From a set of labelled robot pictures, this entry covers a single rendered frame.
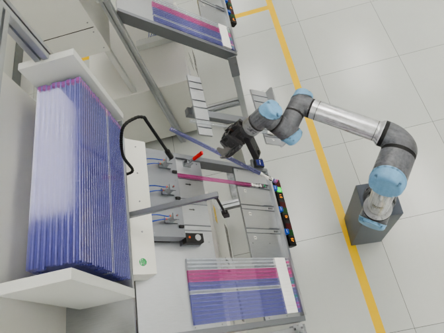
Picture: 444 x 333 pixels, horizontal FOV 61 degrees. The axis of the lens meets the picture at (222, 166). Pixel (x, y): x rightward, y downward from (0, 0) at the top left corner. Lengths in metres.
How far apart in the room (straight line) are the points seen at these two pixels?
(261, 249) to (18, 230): 0.96
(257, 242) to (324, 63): 1.85
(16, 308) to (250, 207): 1.01
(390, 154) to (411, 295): 1.27
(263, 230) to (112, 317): 0.81
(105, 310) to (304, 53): 2.55
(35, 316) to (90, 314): 0.15
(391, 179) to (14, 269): 1.11
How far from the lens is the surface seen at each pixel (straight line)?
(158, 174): 1.41
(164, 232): 1.32
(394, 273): 2.49
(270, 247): 1.66
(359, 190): 2.00
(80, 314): 1.16
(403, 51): 3.25
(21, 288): 0.87
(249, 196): 1.70
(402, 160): 1.38
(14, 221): 1.05
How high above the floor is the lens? 2.39
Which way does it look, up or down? 63 degrees down
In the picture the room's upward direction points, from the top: 23 degrees counter-clockwise
